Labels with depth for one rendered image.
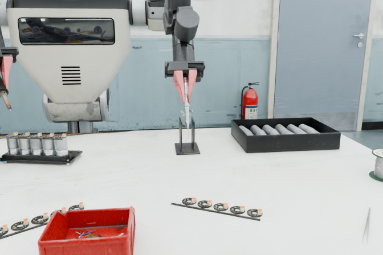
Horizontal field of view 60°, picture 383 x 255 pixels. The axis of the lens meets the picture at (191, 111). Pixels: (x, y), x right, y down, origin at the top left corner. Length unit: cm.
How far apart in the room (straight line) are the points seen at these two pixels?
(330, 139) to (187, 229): 49
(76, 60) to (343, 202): 88
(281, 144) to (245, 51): 266
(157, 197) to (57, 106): 68
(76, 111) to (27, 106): 240
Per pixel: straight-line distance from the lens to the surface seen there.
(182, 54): 85
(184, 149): 83
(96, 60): 115
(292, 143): 85
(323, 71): 374
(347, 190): 69
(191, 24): 82
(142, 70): 333
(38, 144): 81
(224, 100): 346
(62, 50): 117
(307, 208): 60
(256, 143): 82
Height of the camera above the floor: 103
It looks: 13 degrees down
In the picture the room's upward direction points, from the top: straight up
